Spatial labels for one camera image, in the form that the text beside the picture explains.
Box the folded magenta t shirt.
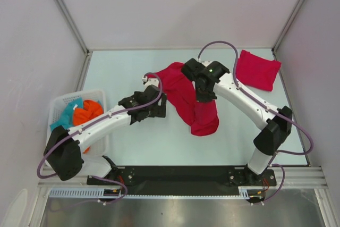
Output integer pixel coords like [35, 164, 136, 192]
[236, 50, 281, 91]

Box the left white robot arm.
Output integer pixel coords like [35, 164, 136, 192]
[44, 85, 167, 184]

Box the purple cable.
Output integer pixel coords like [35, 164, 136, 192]
[198, 40, 314, 205]
[37, 72, 163, 206]

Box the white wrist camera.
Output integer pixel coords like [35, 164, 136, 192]
[197, 59, 212, 67]
[142, 75, 159, 87]

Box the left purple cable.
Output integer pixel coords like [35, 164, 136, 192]
[37, 72, 163, 206]

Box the magenta t shirt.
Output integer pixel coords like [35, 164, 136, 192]
[236, 50, 281, 91]
[147, 62, 219, 137]

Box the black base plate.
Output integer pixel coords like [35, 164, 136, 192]
[105, 165, 277, 196]

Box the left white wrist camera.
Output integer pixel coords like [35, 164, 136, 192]
[142, 75, 159, 87]

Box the orange t shirt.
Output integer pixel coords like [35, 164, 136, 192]
[73, 99, 104, 155]

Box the teal t shirt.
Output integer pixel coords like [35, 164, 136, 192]
[49, 98, 103, 131]

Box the white plastic laundry basket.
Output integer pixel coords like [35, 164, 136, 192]
[46, 89, 109, 173]

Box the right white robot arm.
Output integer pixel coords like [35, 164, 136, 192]
[181, 58, 292, 185]

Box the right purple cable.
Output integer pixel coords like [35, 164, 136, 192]
[198, 40, 314, 205]

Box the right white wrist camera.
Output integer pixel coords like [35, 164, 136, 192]
[197, 59, 212, 67]

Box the grey slotted cable duct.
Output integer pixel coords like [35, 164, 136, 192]
[49, 187, 265, 199]

